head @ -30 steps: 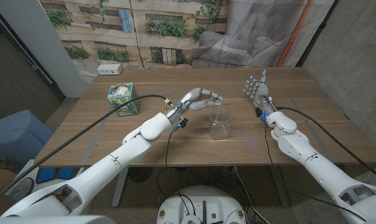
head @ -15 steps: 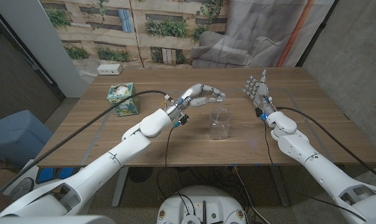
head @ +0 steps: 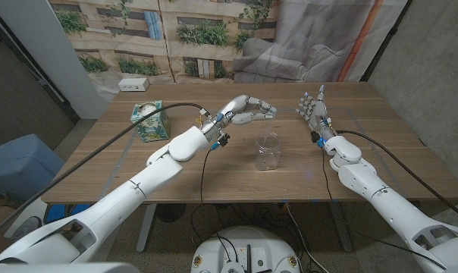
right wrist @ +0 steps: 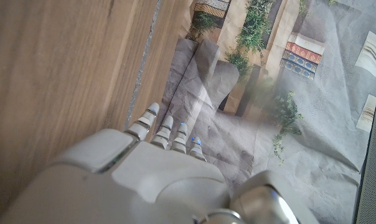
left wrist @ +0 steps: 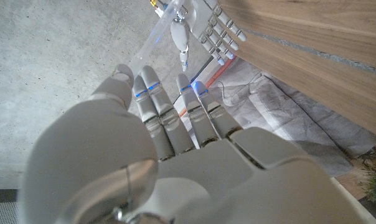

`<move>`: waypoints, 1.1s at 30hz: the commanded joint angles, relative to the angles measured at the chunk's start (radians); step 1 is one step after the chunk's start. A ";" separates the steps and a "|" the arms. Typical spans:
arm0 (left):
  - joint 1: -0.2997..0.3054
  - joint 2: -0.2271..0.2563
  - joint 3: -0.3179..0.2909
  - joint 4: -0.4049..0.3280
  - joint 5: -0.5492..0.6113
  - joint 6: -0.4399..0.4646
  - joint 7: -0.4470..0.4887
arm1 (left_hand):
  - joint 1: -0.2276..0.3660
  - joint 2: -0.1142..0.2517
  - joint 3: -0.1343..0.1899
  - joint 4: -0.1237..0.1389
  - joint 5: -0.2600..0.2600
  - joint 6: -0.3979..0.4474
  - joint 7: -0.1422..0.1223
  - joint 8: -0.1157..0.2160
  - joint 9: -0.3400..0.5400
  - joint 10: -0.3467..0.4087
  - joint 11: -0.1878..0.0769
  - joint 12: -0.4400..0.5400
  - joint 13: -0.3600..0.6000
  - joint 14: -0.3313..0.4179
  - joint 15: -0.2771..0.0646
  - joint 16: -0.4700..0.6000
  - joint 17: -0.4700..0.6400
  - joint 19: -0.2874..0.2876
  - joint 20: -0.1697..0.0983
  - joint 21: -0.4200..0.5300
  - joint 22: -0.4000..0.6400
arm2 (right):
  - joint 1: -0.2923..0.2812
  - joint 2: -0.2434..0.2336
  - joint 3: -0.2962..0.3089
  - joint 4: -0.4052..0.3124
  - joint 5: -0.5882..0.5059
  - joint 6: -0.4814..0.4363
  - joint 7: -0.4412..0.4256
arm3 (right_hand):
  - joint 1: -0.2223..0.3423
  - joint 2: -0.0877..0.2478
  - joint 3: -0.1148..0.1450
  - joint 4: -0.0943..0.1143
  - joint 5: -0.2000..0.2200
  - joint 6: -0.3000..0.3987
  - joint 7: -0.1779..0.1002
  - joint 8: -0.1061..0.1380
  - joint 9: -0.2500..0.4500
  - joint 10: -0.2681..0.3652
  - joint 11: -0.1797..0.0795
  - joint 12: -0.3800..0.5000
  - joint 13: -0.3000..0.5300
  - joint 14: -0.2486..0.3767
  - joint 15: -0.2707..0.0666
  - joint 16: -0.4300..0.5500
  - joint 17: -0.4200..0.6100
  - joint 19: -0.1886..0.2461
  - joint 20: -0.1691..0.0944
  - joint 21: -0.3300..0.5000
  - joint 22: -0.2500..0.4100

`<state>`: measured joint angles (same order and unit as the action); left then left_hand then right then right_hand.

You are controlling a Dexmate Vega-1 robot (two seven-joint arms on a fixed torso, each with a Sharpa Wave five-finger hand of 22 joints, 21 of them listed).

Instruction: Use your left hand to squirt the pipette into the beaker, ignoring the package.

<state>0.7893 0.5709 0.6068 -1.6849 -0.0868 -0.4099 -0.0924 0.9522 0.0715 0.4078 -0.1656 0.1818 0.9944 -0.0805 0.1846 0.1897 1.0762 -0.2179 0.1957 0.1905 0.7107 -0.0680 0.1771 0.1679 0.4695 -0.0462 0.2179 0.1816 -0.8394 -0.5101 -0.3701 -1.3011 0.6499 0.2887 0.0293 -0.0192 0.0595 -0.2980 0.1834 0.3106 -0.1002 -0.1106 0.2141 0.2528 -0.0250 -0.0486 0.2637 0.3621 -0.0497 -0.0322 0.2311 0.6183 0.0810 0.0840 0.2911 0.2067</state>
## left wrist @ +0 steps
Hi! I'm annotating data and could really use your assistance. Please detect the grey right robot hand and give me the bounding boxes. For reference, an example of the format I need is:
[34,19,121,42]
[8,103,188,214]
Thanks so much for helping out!
[169,0,248,73]

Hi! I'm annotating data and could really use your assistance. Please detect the printed fabric backdrop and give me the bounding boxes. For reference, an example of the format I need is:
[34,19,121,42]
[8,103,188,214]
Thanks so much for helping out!
[172,54,376,215]

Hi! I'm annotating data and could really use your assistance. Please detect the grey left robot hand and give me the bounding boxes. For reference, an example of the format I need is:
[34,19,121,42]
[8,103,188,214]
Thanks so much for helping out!
[18,63,376,224]

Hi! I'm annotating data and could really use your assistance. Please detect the wooden panel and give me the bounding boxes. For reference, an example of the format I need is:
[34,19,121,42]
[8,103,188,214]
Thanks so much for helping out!
[245,27,376,77]

